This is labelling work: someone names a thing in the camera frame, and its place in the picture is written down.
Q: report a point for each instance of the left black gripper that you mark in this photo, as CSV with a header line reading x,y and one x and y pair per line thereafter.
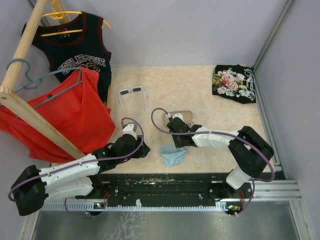
x,y
142,152

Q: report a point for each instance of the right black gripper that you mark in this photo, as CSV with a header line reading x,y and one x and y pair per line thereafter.
x,y
178,145

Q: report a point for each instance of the light blue cleaning cloth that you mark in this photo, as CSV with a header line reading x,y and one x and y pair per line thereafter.
x,y
172,156

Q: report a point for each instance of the newspaper print glasses case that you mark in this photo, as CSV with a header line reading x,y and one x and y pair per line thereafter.
x,y
185,115

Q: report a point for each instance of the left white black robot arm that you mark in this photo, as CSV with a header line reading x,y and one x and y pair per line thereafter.
x,y
35,187

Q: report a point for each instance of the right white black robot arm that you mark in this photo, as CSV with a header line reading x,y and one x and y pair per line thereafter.
x,y
250,151

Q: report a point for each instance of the red tank top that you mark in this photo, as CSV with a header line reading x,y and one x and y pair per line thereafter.
x,y
75,109

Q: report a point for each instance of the black floral folded shirt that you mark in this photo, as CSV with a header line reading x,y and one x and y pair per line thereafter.
x,y
234,82

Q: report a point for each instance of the navy basketball tank top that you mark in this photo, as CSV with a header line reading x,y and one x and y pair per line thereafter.
x,y
78,43

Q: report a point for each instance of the blue grey clothes hanger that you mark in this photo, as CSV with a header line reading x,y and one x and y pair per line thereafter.
x,y
33,84

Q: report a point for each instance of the yellow clothes hanger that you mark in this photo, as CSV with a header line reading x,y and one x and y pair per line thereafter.
x,y
65,22

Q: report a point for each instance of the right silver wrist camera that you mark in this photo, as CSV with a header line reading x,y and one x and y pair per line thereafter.
x,y
171,115

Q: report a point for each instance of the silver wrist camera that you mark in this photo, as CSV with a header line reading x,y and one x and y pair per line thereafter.
x,y
171,115
130,129

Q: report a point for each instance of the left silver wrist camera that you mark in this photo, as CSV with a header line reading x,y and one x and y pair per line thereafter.
x,y
130,129

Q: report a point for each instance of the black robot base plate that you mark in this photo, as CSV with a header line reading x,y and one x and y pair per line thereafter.
x,y
167,189

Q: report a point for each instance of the white frame sunglasses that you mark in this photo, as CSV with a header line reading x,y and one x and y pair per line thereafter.
x,y
128,91

